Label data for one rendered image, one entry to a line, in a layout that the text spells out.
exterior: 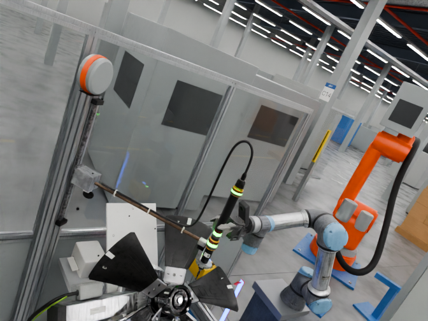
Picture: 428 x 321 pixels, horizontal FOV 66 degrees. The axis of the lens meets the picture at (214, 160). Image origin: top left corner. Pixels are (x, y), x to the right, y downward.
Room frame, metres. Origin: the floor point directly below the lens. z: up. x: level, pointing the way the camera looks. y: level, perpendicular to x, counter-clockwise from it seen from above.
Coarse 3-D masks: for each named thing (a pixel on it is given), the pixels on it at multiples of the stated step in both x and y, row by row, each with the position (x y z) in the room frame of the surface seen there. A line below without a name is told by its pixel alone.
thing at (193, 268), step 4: (192, 264) 1.65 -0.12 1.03; (196, 264) 1.63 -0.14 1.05; (192, 268) 1.64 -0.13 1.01; (196, 268) 1.62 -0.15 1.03; (212, 268) 1.62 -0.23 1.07; (192, 272) 1.63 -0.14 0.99; (196, 272) 1.61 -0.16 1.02; (200, 272) 1.59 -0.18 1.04; (204, 272) 1.58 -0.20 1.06; (208, 272) 1.60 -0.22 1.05; (200, 276) 1.58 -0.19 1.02
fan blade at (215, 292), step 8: (216, 272) 1.40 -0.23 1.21; (200, 280) 1.31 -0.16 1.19; (208, 280) 1.33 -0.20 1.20; (216, 280) 1.35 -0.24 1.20; (224, 280) 1.38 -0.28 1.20; (192, 288) 1.24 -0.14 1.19; (200, 288) 1.26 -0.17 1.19; (208, 288) 1.28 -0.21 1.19; (216, 288) 1.31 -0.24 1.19; (224, 288) 1.34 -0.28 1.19; (232, 288) 1.37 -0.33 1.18; (200, 296) 1.21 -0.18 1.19; (208, 296) 1.24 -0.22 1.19; (216, 296) 1.26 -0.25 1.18; (224, 296) 1.29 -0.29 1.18; (232, 296) 1.33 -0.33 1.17; (216, 304) 1.23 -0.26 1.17; (224, 304) 1.25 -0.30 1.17; (232, 304) 1.29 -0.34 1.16
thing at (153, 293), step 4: (156, 280) 1.10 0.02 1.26; (160, 280) 1.11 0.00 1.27; (152, 284) 1.10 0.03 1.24; (156, 284) 1.10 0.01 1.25; (160, 284) 1.11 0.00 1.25; (164, 284) 1.11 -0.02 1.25; (148, 288) 1.10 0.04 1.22; (156, 288) 1.11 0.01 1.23; (160, 288) 1.11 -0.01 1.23; (164, 288) 1.11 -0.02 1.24; (144, 292) 1.10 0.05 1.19; (152, 292) 1.11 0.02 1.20; (156, 292) 1.11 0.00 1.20; (148, 296) 1.11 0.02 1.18; (152, 296) 1.11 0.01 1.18
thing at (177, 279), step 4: (168, 268) 1.21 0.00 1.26; (172, 268) 1.21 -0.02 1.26; (176, 268) 1.21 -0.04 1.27; (180, 268) 1.21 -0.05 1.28; (168, 272) 1.20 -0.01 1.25; (172, 272) 1.20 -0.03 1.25; (176, 272) 1.20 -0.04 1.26; (180, 272) 1.20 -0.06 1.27; (184, 272) 1.20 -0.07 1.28; (164, 276) 1.19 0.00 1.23; (168, 276) 1.19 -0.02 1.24; (172, 276) 1.19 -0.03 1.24; (176, 276) 1.19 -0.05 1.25; (180, 276) 1.19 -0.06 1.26; (184, 276) 1.19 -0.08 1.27; (164, 280) 1.17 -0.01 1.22; (168, 280) 1.18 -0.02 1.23; (172, 280) 1.18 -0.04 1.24; (176, 280) 1.18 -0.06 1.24; (180, 280) 1.18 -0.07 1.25
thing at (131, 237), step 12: (120, 240) 1.05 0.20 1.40; (132, 240) 1.07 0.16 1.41; (120, 252) 1.05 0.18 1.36; (132, 252) 1.06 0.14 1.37; (144, 252) 1.08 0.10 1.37; (96, 264) 1.00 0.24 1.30; (108, 264) 1.02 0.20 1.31; (120, 264) 1.04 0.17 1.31; (132, 264) 1.06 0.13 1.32; (144, 264) 1.08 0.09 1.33; (96, 276) 1.00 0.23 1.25; (108, 276) 1.03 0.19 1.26; (120, 276) 1.05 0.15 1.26; (132, 276) 1.06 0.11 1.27; (144, 276) 1.08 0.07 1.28; (156, 276) 1.10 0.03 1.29; (132, 288) 1.07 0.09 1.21; (144, 288) 1.09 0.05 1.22
